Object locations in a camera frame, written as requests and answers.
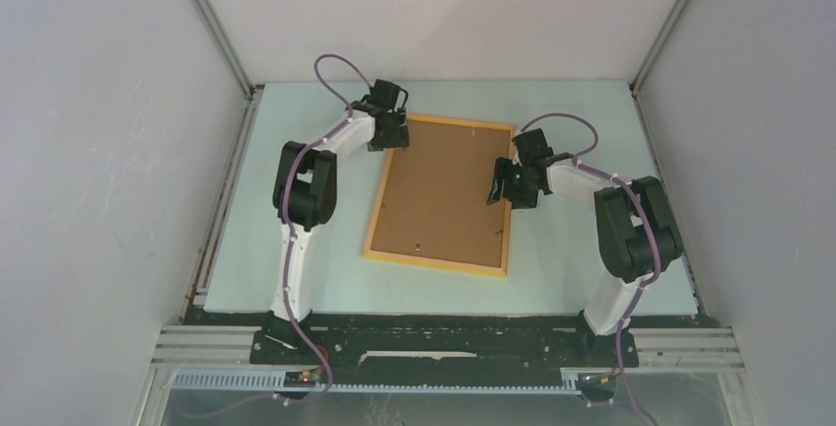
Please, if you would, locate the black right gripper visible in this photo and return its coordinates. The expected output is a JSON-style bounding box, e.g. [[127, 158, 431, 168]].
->
[[485, 157, 538, 211]]

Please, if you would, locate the orange wooden picture frame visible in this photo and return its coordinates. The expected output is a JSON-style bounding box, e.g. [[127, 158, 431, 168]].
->
[[362, 112, 518, 279]]

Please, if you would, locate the brown cardboard backing board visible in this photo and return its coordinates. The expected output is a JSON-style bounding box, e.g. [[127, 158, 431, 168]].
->
[[369, 119, 512, 269]]

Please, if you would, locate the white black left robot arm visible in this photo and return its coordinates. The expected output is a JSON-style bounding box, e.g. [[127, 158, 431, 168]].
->
[[270, 79, 410, 322]]

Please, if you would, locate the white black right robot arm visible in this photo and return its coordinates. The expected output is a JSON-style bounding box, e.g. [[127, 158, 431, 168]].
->
[[487, 129, 684, 365]]

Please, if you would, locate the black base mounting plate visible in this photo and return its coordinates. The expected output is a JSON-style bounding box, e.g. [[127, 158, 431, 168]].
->
[[249, 314, 639, 387]]

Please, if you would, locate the left aluminium corner post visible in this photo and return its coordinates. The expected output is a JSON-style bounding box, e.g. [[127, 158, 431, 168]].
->
[[190, 0, 255, 100]]

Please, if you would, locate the aluminium corner post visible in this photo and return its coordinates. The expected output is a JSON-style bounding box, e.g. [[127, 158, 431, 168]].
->
[[190, 0, 255, 100], [630, 0, 693, 98]]

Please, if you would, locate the right aluminium corner post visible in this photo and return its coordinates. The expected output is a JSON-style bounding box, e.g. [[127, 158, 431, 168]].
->
[[630, 0, 693, 98]]

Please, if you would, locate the grey slotted cable duct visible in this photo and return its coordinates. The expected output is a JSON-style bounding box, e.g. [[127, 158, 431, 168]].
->
[[170, 369, 579, 394]]

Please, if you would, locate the aluminium front rail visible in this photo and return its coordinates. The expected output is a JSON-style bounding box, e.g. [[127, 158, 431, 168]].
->
[[152, 325, 745, 374]]

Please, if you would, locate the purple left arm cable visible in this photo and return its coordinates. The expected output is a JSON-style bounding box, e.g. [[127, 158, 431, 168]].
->
[[272, 54, 374, 407]]

